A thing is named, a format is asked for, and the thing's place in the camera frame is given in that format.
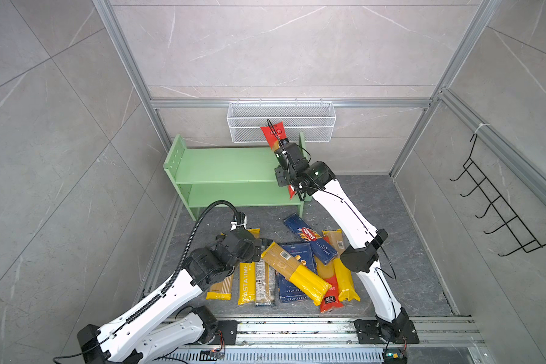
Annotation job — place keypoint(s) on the blue Barilla pasta box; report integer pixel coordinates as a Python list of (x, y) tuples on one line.
[(291, 280)]

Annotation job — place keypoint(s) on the green metal shelf rack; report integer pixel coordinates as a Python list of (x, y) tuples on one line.
[(242, 176)]

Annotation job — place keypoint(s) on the white wire mesh basket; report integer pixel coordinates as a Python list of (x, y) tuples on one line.
[(315, 121)]

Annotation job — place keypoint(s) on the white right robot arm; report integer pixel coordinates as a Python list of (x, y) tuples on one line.
[(318, 181)]

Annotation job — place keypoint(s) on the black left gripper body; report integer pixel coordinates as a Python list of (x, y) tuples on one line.
[(250, 255)]

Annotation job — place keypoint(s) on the black wire hook rack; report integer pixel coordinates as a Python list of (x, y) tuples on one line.
[(496, 202)]

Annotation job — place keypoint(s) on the yellow Pastatime spaghetti package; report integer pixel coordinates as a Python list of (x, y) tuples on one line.
[(247, 276)]

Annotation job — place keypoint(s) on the yellow spaghetti package right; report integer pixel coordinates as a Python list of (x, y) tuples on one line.
[(346, 288)]

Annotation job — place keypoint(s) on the clear grey spaghetti package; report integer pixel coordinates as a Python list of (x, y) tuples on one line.
[(265, 276)]

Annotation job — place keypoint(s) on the red spaghetti package floor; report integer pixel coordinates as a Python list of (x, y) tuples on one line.
[(331, 299)]

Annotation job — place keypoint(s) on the blue Barilla spaghetti package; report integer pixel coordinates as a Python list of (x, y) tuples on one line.
[(321, 249)]

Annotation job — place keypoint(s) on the yellow brown spaghetti package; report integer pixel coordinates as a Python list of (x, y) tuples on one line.
[(317, 286)]

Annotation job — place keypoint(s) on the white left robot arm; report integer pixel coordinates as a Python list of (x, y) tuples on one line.
[(140, 334)]

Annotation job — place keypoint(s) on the yellow spaghetti package left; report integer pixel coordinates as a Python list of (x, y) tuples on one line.
[(221, 290)]

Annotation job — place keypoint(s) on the red spaghetti package top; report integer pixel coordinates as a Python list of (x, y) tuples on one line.
[(275, 136)]

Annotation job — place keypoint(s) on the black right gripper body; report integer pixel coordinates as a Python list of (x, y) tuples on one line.
[(285, 180)]

